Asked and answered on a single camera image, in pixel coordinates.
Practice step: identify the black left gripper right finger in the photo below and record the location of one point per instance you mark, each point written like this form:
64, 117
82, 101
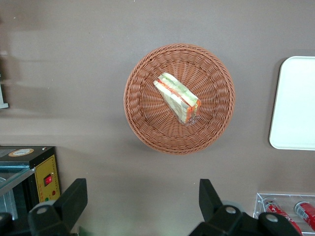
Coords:
214, 214

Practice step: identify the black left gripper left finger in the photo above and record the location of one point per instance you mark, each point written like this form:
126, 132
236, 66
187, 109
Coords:
71, 204

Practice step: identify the triangle sandwich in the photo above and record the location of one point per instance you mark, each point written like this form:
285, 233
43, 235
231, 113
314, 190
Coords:
177, 96

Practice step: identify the brown round wicker basket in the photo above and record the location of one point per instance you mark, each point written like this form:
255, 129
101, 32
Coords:
209, 118

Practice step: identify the cream plastic serving tray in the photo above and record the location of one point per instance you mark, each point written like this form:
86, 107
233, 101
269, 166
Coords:
295, 103

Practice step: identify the black food warmer yellow panel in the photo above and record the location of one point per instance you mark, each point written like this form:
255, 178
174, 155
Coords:
46, 172

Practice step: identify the red cola bottle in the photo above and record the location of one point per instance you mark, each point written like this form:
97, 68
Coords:
306, 211
278, 211

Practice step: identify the clear acrylic bottle rack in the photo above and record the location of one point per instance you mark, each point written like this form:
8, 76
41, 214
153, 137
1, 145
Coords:
285, 196

